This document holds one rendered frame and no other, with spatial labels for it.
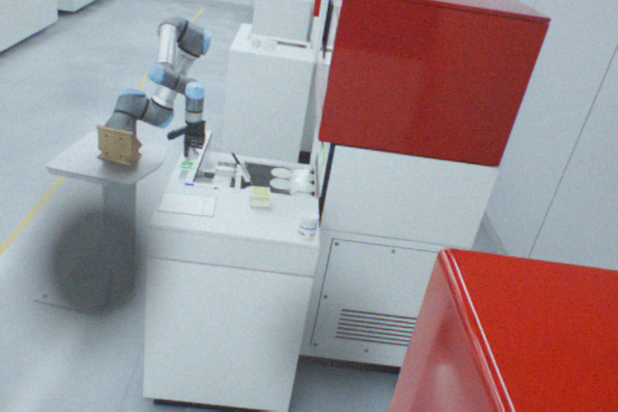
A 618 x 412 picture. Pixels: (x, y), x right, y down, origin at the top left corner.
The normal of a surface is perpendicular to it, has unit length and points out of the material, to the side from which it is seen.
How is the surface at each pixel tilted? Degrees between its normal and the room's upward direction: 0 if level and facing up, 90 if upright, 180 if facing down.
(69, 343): 0
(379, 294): 90
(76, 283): 0
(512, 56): 90
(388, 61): 90
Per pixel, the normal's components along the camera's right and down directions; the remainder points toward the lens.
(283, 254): 0.00, 0.47
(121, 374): 0.15, -0.87
